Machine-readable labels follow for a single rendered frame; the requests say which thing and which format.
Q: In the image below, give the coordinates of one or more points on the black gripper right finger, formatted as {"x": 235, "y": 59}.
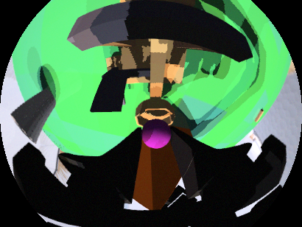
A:
{"x": 199, "y": 163}

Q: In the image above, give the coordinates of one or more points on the purple ball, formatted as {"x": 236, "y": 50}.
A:
{"x": 156, "y": 133}

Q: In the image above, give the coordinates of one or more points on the dark grey cup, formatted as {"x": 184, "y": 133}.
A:
{"x": 32, "y": 115}

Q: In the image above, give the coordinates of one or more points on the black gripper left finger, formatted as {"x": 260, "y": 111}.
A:
{"x": 117, "y": 168}

